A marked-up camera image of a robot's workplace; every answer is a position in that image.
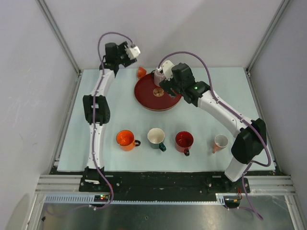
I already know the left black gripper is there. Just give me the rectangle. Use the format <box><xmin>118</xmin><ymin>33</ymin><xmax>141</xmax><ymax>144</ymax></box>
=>
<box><xmin>115</xmin><ymin>42</ymin><xmax>137</xmax><ymax>68</ymax></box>

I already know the lilac mug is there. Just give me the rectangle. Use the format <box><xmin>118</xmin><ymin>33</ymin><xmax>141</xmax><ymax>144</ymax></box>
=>
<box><xmin>153</xmin><ymin>70</ymin><xmax>165</xmax><ymax>87</ymax></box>

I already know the small orange cup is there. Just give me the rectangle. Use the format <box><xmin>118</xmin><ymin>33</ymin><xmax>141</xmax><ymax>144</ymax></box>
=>
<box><xmin>137</xmin><ymin>67</ymin><xmax>147</xmax><ymax>79</ymax></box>

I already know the dark green mug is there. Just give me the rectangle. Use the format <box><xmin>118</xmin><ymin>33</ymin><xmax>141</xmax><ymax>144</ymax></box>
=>
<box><xmin>147</xmin><ymin>128</ymin><xmax>166</xmax><ymax>152</ymax></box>

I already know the red mug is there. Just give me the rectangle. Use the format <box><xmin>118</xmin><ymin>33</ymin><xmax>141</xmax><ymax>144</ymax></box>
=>
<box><xmin>175</xmin><ymin>131</ymin><xmax>194</xmax><ymax>156</ymax></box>

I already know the orange mug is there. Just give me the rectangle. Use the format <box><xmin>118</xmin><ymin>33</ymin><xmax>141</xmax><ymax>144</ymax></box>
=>
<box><xmin>116</xmin><ymin>130</ymin><xmax>141</xmax><ymax>151</ymax></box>

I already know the small salmon pink mug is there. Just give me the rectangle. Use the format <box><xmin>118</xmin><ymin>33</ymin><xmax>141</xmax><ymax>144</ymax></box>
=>
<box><xmin>213</xmin><ymin>134</ymin><xmax>228</xmax><ymax>153</ymax></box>

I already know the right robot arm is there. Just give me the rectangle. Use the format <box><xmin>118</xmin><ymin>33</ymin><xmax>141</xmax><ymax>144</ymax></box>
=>
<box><xmin>156</xmin><ymin>60</ymin><xmax>267</xmax><ymax>192</ymax></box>

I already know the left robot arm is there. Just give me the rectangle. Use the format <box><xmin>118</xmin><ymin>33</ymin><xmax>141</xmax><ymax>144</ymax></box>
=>
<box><xmin>82</xmin><ymin>42</ymin><xmax>141</xmax><ymax>191</ymax></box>

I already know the round red tray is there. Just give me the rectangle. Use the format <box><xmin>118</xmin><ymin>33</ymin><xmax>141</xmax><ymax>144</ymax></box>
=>
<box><xmin>134</xmin><ymin>73</ymin><xmax>182</xmax><ymax>111</ymax></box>

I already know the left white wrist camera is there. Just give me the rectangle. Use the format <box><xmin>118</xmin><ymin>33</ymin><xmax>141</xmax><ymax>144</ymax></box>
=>
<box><xmin>125</xmin><ymin>45</ymin><xmax>141</xmax><ymax>60</ymax></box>

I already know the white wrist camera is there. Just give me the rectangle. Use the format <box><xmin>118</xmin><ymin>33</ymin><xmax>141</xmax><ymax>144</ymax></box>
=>
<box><xmin>125</xmin><ymin>45</ymin><xmax>141</xmax><ymax>60</ymax></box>
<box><xmin>157</xmin><ymin>60</ymin><xmax>175</xmax><ymax>81</ymax></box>

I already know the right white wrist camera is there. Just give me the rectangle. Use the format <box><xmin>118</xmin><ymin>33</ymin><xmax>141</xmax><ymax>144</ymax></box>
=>
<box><xmin>157</xmin><ymin>60</ymin><xmax>175</xmax><ymax>81</ymax></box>

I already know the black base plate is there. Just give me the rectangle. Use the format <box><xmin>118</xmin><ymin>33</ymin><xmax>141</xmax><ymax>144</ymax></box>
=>
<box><xmin>79</xmin><ymin>169</ymin><xmax>250</xmax><ymax>202</ymax></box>

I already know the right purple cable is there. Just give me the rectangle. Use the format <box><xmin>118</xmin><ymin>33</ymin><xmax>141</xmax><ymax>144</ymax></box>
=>
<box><xmin>156</xmin><ymin>51</ymin><xmax>272</xmax><ymax>220</ymax></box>

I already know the purple cable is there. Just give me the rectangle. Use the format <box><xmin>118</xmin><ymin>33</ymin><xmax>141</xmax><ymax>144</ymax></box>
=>
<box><xmin>156</xmin><ymin>51</ymin><xmax>272</xmax><ymax>220</ymax></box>
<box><xmin>45</xmin><ymin>32</ymin><xmax>134</xmax><ymax>216</ymax></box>

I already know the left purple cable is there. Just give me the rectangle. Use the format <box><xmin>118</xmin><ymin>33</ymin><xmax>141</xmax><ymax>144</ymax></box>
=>
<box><xmin>45</xmin><ymin>32</ymin><xmax>134</xmax><ymax>216</ymax></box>

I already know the grey cable duct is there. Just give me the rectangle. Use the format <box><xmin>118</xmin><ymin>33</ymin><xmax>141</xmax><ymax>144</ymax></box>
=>
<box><xmin>45</xmin><ymin>194</ymin><xmax>225</xmax><ymax>205</ymax></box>

